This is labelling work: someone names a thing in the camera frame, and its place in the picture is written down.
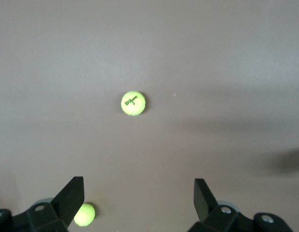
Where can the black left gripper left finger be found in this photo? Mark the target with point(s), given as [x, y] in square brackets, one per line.
[43, 217]

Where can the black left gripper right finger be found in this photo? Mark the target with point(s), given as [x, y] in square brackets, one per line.
[224, 220]

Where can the yellow tennis ball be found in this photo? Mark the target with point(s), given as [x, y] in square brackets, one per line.
[133, 103]
[86, 215]

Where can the brown table cover mat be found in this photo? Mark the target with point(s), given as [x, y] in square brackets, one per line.
[67, 72]

